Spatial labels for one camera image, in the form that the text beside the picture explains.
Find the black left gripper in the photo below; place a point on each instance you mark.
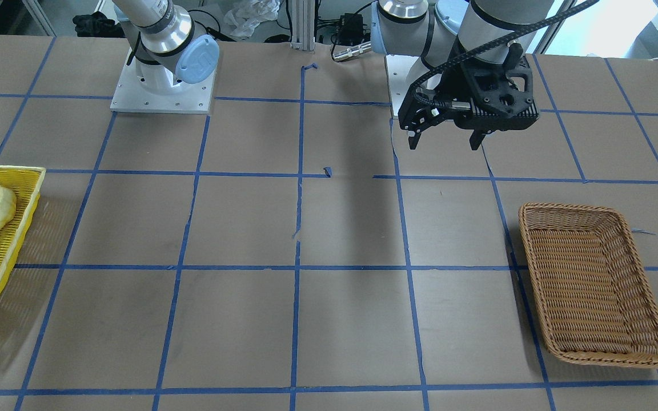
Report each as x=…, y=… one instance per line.
x=447, y=87

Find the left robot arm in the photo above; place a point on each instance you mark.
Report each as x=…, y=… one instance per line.
x=435, y=32

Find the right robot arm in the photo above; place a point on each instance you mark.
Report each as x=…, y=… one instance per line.
x=170, y=53

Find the brown wicker basket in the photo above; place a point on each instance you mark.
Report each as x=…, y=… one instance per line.
x=593, y=298

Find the black glove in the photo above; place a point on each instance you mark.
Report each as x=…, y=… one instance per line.
x=97, y=25

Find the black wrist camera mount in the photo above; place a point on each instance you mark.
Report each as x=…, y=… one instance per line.
x=501, y=94

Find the aluminium frame post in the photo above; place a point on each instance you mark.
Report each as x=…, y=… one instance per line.
x=303, y=16

